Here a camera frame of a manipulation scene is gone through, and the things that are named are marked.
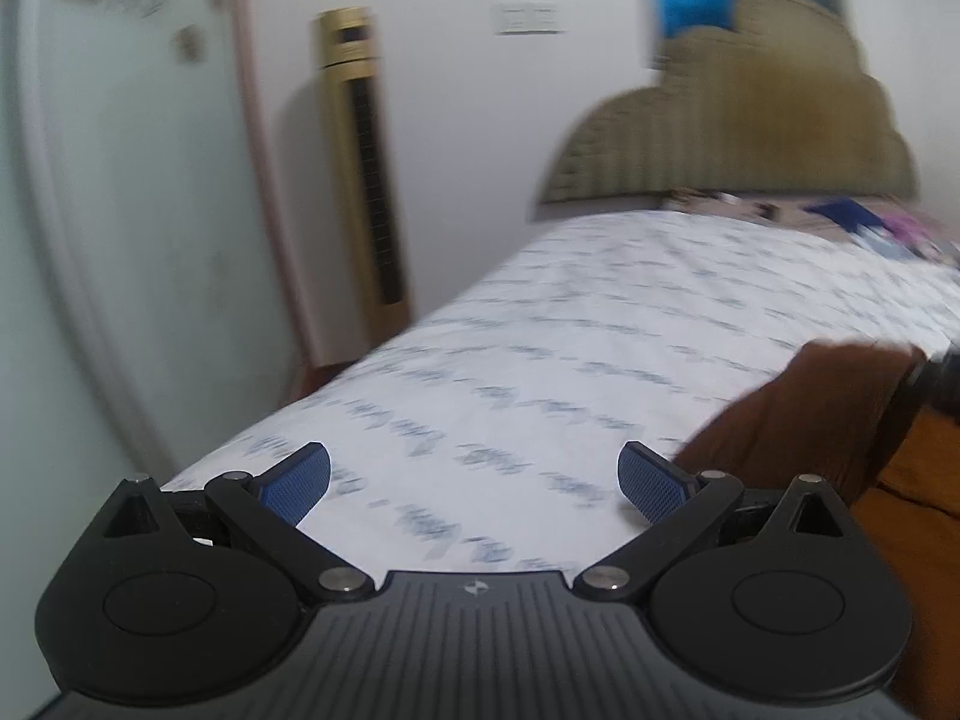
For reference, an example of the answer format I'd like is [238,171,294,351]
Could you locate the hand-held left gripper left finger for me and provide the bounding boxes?
[101,441,376,605]

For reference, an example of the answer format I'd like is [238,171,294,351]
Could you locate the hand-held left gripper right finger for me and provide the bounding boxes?
[574,441,856,605]

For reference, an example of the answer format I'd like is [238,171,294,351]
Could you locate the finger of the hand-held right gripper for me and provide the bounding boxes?
[874,341,960,481]

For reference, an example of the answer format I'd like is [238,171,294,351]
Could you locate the brown knit sweater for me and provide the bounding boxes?
[671,340,960,720]

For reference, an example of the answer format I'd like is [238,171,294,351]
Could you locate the blue and purple clothes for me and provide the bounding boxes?
[660,187,960,245]

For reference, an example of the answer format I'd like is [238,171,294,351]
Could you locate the purple cloth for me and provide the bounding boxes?
[883,208,950,260]

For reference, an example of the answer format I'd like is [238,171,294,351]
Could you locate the white script-printed blanket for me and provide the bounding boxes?
[161,210,960,578]

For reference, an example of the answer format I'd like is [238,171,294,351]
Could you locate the gold tower air conditioner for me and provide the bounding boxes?
[313,7,412,338]

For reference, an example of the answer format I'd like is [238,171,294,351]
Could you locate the olive padded headboard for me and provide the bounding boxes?
[532,0,922,205]

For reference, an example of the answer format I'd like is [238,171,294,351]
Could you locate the wardrobe with glass door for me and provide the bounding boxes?
[0,0,316,720]

